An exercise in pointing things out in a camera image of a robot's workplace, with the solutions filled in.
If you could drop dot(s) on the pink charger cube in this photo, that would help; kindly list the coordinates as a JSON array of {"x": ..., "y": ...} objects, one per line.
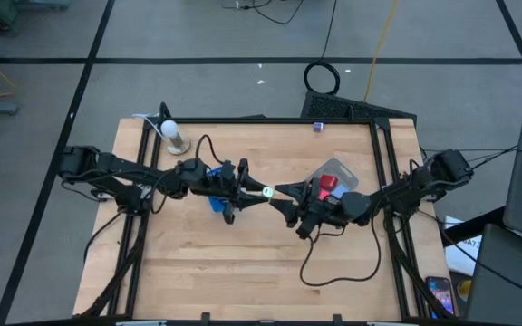
[{"x": 325, "y": 195}]

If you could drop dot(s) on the light blue charger cube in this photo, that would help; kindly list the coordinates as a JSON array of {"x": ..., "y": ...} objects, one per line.
[{"x": 341, "y": 191}]

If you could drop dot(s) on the white paper sheet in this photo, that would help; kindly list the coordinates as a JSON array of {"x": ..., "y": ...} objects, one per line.
[{"x": 462, "y": 260}]

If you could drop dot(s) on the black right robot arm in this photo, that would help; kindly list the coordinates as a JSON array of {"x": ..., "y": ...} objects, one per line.
[{"x": 397, "y": 197}]

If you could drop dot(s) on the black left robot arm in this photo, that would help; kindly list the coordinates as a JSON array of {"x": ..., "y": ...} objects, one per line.
[{"x": 120, "y": 167}]

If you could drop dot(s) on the black desk leg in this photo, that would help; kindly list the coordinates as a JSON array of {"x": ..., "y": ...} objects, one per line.
[{"x": 469, "y": 228}]

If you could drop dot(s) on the white bulb brass lamp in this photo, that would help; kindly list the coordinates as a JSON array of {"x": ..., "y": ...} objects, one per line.
[{"x": 170, "y": 129}]

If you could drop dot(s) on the small yellow item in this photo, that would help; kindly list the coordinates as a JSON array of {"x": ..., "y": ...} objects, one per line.
[{"x": 465, "y": 288}]

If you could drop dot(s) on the green charger cube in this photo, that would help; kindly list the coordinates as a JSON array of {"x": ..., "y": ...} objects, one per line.
[{"x": 268, "y": 192}]

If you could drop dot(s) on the black perforated mat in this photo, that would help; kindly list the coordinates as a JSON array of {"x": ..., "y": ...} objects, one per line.
[{"x": 333, "y": 108}]

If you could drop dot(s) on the small purple white cube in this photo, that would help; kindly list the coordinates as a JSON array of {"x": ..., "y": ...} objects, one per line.
[{"x": 318, "y": 127}]

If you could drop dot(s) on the smartphone with lit screen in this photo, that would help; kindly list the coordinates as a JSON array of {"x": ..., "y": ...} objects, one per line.
[{"x": 440, "y": 294}]

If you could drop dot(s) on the red square slotted item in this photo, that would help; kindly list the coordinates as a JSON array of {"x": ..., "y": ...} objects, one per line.
[{"x": 328, "y": 182}]

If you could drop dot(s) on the black frame clamp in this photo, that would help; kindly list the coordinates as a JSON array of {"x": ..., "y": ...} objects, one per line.
[
  {"x": 205, "y": 318},
  {"x": 337, "y": 319}
]

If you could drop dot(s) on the blue plastic basket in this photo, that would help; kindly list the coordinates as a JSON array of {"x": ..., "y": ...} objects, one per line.
[{"x": 218, "y": 206}]

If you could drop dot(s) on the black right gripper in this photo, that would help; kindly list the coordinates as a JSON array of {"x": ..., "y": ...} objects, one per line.
[{"x": 329, "y": 210}]

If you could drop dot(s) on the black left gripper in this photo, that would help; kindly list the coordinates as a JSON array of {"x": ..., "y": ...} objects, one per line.
[{"x": 225, "y": 185}]

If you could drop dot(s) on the white frame bracket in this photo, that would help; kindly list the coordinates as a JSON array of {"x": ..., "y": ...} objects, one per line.
[
  {"x": 141, "y": 323},
  {"x": 388, "y": 323}
]

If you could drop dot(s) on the grey plastic bin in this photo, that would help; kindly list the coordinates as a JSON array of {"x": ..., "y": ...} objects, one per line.
[{"x": 347, "y": 174}]

